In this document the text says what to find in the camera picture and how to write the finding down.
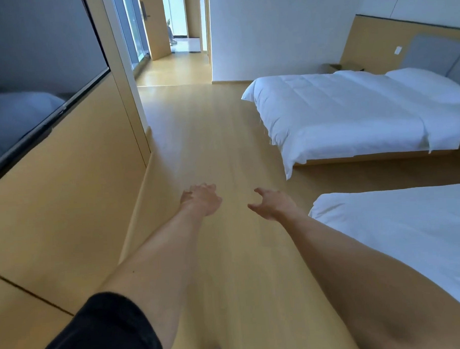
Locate person's right hand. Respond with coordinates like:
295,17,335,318
247,186,305,224

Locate person's left hand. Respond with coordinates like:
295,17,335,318
178,183,224,218

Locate brown cardboard box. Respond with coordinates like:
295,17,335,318
322,61,365,75

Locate person's left forearm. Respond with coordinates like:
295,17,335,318
96,206,212,349

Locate person's right forearm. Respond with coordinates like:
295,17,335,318
281,204,460,349

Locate white bed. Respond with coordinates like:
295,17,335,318
308,184,460,326
240,65,460,182

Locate black t-shirt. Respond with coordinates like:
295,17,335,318
26,276,460,349

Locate wooden door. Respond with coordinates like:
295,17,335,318
138,0,172,62

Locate large glass window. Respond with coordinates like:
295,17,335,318
110,0,152,74

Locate white pillow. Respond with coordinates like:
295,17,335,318
385,65,460,108

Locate black television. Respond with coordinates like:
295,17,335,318
0,0,115,191

